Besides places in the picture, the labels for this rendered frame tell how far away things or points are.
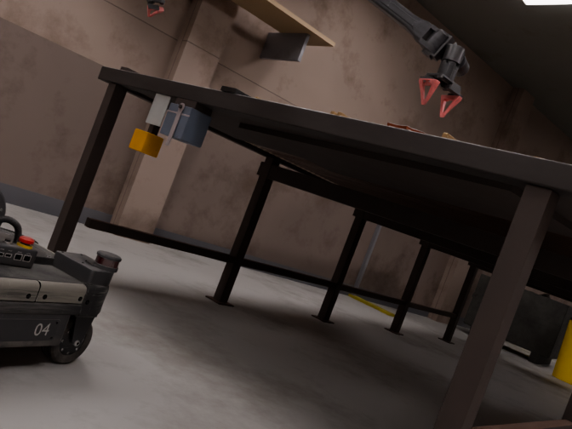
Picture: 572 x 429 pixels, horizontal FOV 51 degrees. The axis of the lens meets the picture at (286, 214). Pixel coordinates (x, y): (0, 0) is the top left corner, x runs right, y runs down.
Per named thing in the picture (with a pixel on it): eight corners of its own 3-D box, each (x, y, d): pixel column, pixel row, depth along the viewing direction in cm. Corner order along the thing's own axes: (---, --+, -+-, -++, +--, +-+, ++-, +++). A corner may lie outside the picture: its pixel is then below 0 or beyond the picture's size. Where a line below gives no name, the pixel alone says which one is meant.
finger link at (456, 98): (423, 110, 184) (434, 81, 184) (437, 118, 188) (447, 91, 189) (441, 111, 179) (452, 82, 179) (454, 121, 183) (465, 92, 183)
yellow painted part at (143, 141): (140, 151, 225) (163, 93, 225) (128, 147, 231) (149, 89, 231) (157, 158, 231) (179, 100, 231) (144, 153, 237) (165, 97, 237)
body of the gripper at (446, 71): (423, 78, 181) (431, 55, 181) (443, 92, 187) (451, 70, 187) (440, 79, 176) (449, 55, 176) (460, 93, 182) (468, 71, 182)
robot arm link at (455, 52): (446, 39, 181) (464, 42, 178) (451, 48, 187) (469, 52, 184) (437, 60, 181) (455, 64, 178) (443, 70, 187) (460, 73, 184)
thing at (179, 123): (174, 147, 211) (192, 99, 211) (152, 140, 220) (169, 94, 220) (197, 157, 219) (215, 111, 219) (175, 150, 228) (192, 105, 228)
